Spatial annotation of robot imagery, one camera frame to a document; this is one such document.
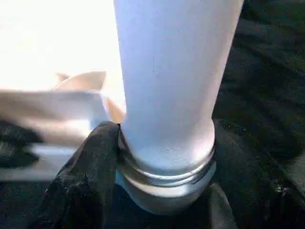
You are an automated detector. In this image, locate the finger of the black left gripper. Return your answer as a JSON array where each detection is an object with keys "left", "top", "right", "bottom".
[{"left": 0, "top": 121, "right": 45, "bottom": 168}]

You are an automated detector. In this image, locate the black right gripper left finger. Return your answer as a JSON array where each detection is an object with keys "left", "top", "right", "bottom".
[{"left": 30, "top": 120, "right": 120, "bottom": 229}]

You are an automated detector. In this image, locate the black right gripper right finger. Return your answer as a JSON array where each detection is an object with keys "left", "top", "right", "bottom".
[{"left": 213, "top": 119, "right": 305, "bottom": 229}]

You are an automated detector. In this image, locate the white plastic table top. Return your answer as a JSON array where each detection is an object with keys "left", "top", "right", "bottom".
[{"left": 0, "top": 0, "right": 217, "bottom": 215}]

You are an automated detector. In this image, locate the white plastic table leg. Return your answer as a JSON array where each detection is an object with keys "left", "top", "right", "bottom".
[{"left": 113, "top": 0, "right": 245, "bottom": 188}]

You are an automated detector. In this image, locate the black work mat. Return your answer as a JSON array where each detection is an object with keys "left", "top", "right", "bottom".
[{"left": 0, "top": 0, "right": 305, "bottom": 229}]

